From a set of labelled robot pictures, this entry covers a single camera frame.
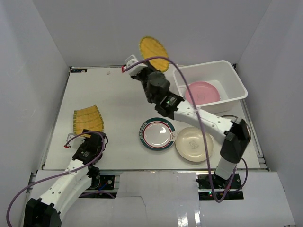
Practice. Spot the white plastic bin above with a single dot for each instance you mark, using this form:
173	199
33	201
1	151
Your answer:
221	75

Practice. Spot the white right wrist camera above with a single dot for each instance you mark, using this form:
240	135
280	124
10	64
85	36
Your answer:
132	66

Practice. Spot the white plate orange sun pattern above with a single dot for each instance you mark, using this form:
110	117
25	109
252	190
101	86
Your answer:
234	118

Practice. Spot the round bamboo pattern plate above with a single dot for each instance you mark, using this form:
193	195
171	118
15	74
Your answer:
151	47

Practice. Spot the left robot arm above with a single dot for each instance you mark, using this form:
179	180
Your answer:
49	209

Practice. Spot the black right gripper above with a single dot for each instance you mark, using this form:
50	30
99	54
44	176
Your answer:
150	68

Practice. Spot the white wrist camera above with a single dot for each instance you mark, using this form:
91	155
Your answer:
73	141
132	66

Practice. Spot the black label sticker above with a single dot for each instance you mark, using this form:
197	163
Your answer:
78	70

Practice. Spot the cream round plate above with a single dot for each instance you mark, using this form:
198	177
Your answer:
190	144

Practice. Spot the white plate green red rim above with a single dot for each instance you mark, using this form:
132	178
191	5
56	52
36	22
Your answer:
157	134

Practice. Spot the fan-shaped bamboo pattern plate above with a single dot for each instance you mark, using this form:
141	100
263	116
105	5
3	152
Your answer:
87	119

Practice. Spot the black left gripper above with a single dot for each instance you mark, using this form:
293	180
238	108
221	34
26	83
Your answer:
89	135

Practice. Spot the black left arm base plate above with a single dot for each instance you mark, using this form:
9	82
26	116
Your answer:
103	182

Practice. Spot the pink round plate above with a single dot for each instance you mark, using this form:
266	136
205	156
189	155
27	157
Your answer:
202	92

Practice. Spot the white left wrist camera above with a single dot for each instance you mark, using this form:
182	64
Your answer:
73	141

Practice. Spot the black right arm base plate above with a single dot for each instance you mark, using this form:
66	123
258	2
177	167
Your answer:
219	183

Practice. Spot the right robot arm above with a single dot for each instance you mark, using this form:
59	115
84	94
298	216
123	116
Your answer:
233	136

